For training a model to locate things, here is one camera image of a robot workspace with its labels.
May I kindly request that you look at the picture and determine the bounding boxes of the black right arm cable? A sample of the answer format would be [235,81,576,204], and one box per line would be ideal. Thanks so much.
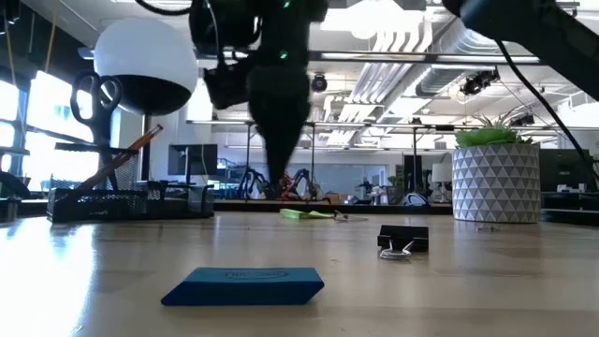
[494,39,599,164]

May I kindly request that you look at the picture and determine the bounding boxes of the blue-handled scissors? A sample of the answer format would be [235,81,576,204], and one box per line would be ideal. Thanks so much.
[69,70,124,193]

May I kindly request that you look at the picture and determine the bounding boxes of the white blue round object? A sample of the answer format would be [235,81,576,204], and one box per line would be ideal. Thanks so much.
[401,192,430,208]

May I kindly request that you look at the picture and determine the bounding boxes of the black overhead light bar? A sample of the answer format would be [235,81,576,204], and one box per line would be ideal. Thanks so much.
[196,48,544,66]

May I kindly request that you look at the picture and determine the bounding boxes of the black overhead camera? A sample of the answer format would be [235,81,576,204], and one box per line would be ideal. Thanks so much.
[310,72,329,94]

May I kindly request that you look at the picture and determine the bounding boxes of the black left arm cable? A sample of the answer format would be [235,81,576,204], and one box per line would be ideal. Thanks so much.
[134,0,194,18]

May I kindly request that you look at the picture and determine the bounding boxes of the succulent in white geometric pot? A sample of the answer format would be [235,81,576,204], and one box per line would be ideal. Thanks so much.
[451,111,543,225]

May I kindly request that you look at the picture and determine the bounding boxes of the black mesh desk organizer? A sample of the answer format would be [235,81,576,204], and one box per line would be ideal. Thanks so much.
[46,135,215,224]

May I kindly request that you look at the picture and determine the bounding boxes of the white globe table lamp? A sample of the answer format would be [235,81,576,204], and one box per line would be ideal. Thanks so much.
[93,17,198,183]

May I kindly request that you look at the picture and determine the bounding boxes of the blue eraser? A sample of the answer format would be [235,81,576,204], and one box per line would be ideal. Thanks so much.
[160,267,326,307]

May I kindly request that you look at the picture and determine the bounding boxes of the white background table lamp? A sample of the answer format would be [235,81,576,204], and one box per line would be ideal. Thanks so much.
[430,162,453,203]

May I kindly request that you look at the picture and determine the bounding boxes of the background black frame rig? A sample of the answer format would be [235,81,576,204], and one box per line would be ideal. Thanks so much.
[185,119,319,202]

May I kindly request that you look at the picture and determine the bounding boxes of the dark background cabinet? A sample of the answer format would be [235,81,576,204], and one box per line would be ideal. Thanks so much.
[538,148,596,194]

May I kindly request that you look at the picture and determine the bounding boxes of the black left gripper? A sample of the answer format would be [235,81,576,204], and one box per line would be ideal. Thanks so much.
[205,44,311,189]

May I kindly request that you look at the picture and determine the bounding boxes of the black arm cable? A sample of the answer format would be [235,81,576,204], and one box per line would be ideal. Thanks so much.
[494,39,599,164]
[134,0,194,18]

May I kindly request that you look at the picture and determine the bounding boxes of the silver ceiling air duct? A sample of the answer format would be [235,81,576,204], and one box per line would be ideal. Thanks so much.
[414,18,516,98]

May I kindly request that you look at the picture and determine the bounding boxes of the orange pencil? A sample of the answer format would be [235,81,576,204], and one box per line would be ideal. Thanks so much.
[77,124,165,192]
[81,128,163,191]

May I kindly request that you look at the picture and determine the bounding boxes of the green sticky note pad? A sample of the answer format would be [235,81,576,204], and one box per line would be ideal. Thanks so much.
[279,208,336,220]

